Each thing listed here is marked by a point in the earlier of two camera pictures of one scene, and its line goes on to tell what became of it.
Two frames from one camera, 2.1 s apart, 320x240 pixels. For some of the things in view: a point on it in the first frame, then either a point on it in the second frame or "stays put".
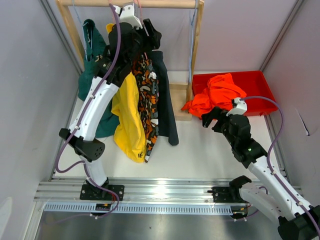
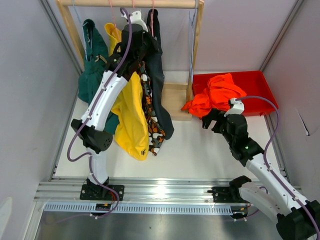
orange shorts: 221,92 stays put
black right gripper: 218,114 stays put
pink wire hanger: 140,13 -> 152,19
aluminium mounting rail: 136,189 stays put
